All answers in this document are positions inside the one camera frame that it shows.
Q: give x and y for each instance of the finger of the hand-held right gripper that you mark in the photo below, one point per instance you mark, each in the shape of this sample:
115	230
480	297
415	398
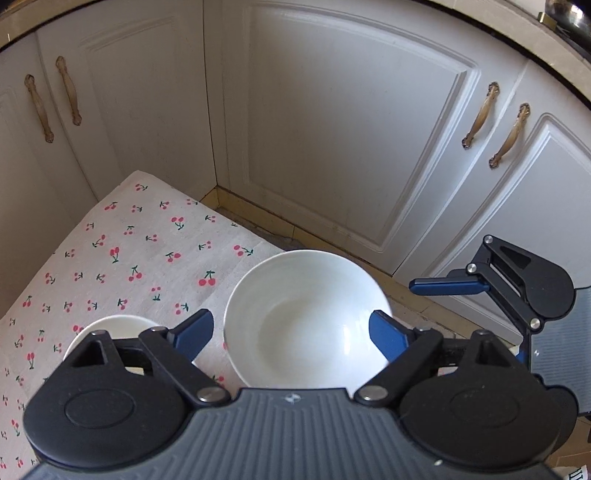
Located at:
443	286
522	355

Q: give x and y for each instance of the white cabinet door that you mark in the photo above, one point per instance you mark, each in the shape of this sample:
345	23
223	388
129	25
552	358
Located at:
545	194
14	194
346	129
138	106

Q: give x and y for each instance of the cherry print tablecloth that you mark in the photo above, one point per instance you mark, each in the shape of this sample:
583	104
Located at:
115	277

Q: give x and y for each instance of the dark metal object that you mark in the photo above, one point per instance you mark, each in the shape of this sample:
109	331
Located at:
565	11

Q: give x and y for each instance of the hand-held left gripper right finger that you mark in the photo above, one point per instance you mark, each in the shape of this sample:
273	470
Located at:
388	340

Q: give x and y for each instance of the white bowl pink flowers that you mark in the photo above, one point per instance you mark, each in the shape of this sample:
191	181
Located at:
300	323
120	325

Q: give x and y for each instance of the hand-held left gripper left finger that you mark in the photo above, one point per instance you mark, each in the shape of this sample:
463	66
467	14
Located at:
194	328

